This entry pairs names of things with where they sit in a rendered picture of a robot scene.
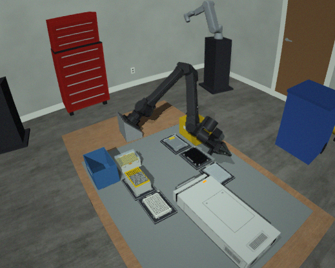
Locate blue open-top box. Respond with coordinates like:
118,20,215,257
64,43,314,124
83,147,120,190

